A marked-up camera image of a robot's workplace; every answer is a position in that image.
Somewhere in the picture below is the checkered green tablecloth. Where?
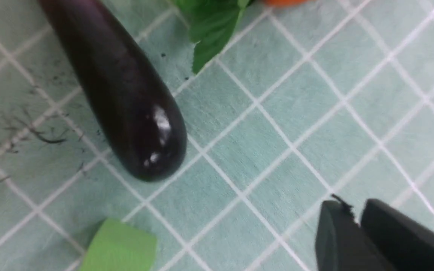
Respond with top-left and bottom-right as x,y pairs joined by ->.
0,0 -> 434,271

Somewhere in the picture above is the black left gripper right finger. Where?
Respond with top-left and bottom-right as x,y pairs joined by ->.
361,199 -> 434,271

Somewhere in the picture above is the orange toy carrot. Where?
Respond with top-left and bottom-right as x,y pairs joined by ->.
172,0 -> 312,75

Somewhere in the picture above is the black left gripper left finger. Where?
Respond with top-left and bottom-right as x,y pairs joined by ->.
315,195 -> 394,271

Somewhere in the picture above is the dark purple toy eggplant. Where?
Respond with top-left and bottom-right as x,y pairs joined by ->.
38,0 -> 187,182

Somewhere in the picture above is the green foam cube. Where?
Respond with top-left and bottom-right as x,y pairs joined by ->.
79,218 -> 158,271

